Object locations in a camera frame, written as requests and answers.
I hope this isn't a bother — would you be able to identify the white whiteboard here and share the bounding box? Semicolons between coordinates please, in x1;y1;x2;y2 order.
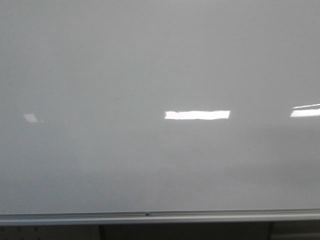
0;0;320;215

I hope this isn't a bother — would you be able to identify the grey pegboard panel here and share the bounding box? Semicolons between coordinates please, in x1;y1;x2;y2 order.
0;225;101;240

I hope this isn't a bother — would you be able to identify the grey panel lower right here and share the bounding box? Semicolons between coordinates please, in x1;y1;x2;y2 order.
270;220;320;240

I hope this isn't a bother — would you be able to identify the aluminium whiteboard bottom frame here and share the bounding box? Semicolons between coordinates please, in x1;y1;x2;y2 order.
0;208;320;226

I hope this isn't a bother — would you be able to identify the dark panel below whiteboard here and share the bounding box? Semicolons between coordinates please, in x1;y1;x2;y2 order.
98;222;274;240

